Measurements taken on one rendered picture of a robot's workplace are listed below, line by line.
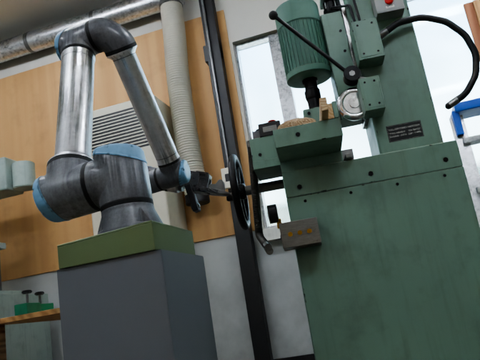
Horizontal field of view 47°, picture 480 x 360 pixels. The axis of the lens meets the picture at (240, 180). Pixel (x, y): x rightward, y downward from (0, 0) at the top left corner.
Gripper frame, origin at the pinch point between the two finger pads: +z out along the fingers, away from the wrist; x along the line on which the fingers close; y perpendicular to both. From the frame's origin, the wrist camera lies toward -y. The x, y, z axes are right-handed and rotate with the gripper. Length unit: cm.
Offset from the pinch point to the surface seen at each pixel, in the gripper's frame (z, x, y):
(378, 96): 51, -31, 36
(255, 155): 12.3, -25.9, 11.4
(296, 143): 28, -49, 11
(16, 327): -131, 101, -82
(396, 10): 53, -28, 71
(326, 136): 37, -49, 15
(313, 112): 29.1, -14.6, 33.7
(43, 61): -189, 148, 103
